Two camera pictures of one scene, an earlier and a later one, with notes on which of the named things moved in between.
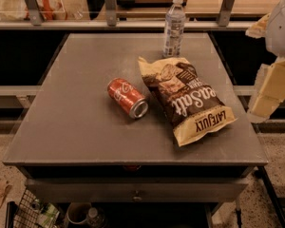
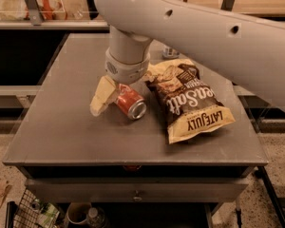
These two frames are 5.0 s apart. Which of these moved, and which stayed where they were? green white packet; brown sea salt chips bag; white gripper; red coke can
Moved: white gripper
Stayed: red coke can; brown sea salt chips bag; green white packet
